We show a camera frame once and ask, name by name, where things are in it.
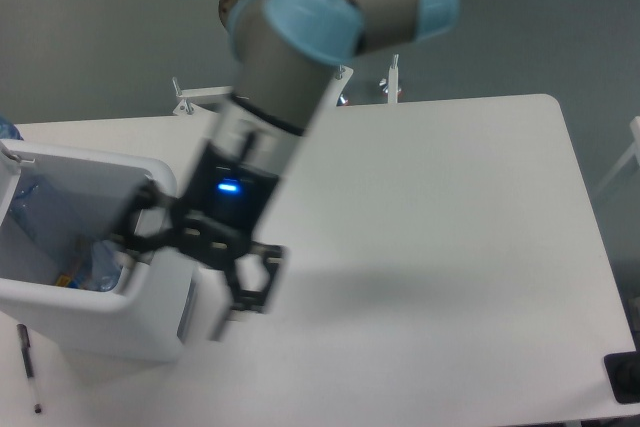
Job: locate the crushed clear plastic bottle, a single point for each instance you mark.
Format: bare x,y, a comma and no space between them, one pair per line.
49,222

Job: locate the blue object at left edge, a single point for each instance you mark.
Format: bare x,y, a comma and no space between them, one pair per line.
8,130

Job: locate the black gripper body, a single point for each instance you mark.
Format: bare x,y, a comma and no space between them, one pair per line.
215,217

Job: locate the white frame at right edge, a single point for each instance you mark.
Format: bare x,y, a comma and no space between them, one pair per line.
623,169

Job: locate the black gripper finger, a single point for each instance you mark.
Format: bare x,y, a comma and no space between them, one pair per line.
272,258
147,197

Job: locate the black pen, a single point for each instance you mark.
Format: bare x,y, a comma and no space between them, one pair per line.
25,346

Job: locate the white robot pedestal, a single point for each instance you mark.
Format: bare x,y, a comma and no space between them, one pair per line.
191,100

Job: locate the colourful snack wrapper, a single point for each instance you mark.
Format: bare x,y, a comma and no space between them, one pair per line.
77,268

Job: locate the white open trash can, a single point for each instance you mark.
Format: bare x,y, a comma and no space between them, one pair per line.
146,315

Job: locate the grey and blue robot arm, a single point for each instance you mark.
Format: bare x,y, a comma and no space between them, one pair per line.
289,51

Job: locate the black device at table edge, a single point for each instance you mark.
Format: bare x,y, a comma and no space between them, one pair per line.
623,373

